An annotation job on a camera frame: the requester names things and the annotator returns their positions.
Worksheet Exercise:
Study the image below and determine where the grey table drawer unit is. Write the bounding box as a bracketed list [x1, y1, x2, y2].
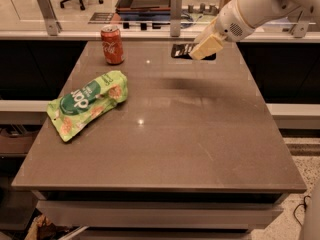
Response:
[37, 200, 283, 238]

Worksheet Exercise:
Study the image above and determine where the black rxbar chocolate bar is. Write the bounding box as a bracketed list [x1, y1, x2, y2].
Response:
[170, 43, 217, 61]

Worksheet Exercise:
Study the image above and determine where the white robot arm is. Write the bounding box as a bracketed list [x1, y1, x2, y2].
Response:
[191, 0, 320, 240]

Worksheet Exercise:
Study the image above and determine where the orange soda can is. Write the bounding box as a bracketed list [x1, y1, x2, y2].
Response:
[101, 24, 124, 65]

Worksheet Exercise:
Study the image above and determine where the left metal glass post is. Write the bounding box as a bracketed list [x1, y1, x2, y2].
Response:
[37, 0, 62, 36]

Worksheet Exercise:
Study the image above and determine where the metal glass post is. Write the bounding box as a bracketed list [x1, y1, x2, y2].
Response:
[170, 0, 182, 37]
[288, 9, 314, 38]
[37, 0, 62, 36]

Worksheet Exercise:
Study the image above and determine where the middle metal glass post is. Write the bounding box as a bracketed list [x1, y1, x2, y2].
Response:
[170, 0, 182, 37]

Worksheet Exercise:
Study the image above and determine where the right metal glass post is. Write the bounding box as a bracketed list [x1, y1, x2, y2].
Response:
[288, 9, 314, 38]

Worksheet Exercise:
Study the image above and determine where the green rice chip bag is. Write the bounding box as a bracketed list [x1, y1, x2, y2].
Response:
[47, 71, 128, 142]

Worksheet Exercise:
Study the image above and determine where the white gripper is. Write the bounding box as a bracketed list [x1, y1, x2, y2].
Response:
[189, 0, 254, 60]

